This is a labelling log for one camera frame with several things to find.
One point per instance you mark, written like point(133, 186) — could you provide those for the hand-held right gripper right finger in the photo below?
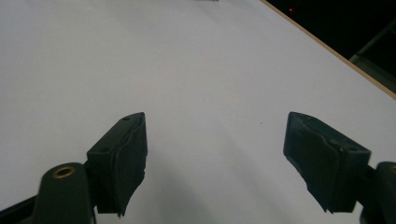
point(323, 161)

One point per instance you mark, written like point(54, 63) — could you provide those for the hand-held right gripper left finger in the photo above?
point(120, 161)

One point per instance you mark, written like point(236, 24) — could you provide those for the aluminium floor rail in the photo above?
point(376, 70)

